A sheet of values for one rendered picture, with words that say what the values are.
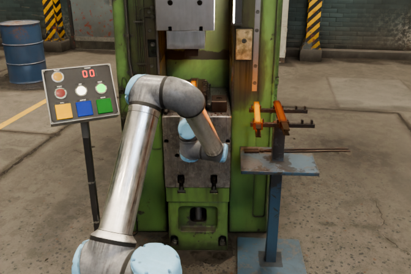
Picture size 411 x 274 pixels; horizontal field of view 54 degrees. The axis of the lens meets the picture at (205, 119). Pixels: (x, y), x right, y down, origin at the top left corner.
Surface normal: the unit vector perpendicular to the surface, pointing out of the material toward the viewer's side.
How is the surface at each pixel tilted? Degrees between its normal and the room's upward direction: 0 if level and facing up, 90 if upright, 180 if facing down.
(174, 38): 90
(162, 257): 5
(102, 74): 60
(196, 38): 90
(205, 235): 90
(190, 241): 90
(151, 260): 5
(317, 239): 0
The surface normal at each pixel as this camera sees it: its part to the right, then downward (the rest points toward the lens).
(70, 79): 0.35, -0.18
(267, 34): -0.01, 0.37
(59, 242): 0.00, -0.93
